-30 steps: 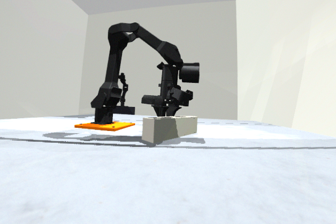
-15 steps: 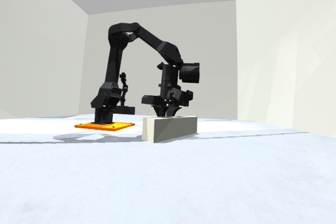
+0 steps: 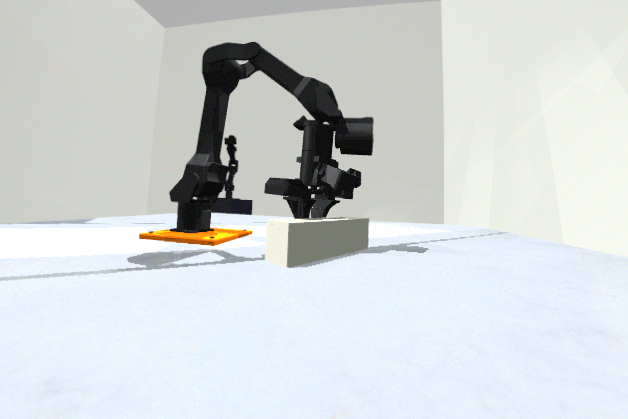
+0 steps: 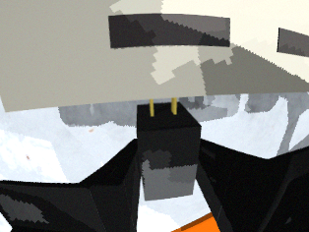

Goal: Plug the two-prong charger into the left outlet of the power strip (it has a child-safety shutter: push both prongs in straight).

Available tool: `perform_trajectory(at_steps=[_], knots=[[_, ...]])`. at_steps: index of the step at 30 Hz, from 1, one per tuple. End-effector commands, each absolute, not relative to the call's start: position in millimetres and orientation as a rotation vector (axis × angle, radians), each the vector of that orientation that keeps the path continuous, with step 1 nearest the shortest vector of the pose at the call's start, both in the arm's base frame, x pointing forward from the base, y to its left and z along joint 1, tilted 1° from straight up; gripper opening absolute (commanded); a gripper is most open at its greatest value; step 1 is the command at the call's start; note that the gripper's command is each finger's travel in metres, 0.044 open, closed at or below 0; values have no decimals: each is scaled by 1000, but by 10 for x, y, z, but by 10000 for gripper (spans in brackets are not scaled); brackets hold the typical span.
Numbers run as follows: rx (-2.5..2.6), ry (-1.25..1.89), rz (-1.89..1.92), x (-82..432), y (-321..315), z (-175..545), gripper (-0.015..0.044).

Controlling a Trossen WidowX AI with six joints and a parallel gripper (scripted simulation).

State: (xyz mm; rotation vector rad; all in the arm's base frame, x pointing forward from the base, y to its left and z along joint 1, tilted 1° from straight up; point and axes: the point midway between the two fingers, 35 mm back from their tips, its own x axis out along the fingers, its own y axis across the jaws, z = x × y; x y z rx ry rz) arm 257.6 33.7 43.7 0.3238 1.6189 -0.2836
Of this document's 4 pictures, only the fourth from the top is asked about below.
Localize black two-prong charger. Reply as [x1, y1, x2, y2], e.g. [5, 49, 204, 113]
[136, 97, 202, 201]

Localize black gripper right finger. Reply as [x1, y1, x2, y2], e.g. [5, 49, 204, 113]
[195, 139, 309, 232]

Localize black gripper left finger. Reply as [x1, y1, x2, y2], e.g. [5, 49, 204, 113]
[0, 140, 142, 232]

